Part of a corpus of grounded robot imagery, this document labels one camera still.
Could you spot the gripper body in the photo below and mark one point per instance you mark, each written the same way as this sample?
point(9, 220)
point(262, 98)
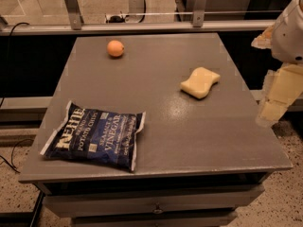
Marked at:
point(289, 39)

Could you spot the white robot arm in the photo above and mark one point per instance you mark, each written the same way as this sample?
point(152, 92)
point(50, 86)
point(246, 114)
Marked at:
point(285, 37)

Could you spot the yellow sponge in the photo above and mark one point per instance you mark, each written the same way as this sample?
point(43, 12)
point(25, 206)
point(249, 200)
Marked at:
point(199, 82)

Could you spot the grey cabinet drawer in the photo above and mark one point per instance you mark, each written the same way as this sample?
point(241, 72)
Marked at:
point(153, 202)

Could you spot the orange fruit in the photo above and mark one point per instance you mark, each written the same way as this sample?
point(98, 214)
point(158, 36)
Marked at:
point(115, 48)

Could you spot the blue potato chips bag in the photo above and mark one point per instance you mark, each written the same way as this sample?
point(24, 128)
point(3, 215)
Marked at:
point(97, 136)

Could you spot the metal railing frame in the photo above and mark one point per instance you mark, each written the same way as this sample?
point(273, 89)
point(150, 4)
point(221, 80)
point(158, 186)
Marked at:
point(82, 17)

